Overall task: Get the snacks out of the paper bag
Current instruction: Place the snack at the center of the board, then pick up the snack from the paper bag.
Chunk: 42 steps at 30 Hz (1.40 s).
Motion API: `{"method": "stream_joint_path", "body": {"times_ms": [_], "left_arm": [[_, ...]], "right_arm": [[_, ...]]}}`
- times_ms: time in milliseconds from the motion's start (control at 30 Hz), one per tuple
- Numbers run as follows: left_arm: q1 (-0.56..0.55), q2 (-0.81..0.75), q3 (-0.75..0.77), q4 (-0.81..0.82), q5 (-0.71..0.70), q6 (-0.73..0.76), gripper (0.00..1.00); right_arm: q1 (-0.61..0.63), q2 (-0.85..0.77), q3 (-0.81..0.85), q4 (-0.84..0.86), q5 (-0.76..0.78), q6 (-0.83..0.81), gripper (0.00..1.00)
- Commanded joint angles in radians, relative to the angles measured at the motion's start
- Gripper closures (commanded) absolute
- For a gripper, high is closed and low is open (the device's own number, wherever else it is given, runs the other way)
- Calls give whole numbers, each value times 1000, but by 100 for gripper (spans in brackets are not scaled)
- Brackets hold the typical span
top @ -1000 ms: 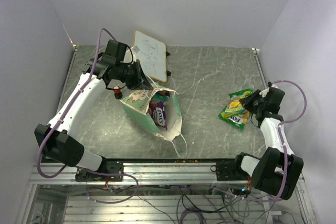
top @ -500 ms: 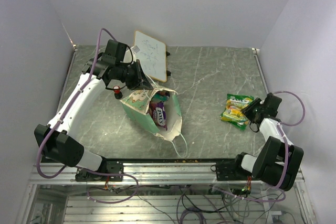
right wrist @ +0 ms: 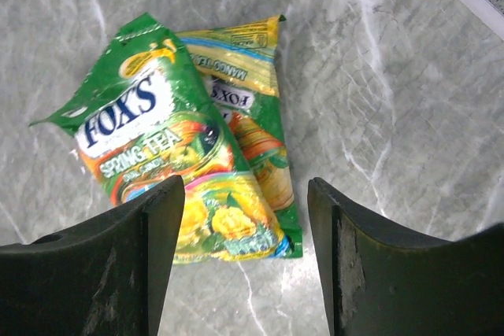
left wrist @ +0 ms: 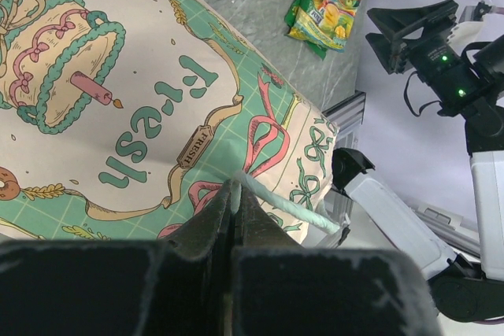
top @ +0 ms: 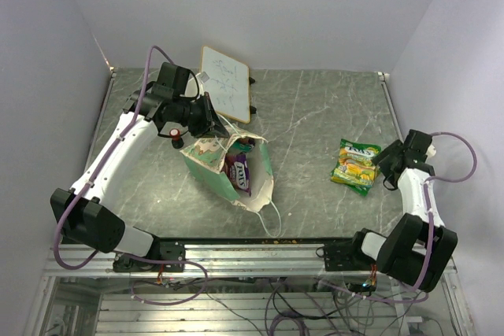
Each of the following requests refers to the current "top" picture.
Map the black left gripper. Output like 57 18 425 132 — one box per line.
173 91 230 138

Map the green paper gift bag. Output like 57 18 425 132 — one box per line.
179 115 283 238

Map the yellow green Fox's candy bag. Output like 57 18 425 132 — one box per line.
330 138 382 197

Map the purple Fox's candy bag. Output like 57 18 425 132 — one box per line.
223 153 251 197

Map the green snack pouch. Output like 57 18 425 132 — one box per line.
228 138 256 154

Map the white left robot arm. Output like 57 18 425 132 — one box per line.
50 62 229 271

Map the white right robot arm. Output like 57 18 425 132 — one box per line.
346 130 458 293

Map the small yellow-framed whiteboard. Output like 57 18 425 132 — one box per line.
200 46 252 124

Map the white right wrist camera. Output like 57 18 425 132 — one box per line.
424 143 436 159

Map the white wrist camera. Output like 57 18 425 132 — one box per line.
424 143 436 159
199 72 209 83

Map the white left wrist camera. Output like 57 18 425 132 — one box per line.
199 72 209 83

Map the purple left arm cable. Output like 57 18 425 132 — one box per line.
53 45 209 306

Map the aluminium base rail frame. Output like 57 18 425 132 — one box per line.
43 236 458 277

